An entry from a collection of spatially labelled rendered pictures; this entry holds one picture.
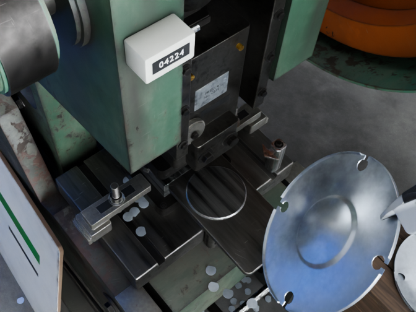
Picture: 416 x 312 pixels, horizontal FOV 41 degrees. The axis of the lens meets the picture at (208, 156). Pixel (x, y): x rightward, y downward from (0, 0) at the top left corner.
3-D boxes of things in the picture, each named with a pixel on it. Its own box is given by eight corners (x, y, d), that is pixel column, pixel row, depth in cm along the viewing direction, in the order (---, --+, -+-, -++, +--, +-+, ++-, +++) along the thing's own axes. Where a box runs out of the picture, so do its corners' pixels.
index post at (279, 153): (281, 166, 127) (288, 143, 119) (272, 174, 126) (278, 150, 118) (272, 158, 128) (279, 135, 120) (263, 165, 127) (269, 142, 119)
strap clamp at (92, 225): (155, 200, 121) (153, 176, 112) (90, 245, 114) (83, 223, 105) (138, 181, 123) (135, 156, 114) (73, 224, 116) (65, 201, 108)
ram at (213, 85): (249, 143, 107) (273, 33, 82) (189, 186, 102) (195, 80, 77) (192, 88, 114) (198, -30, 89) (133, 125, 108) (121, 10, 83)
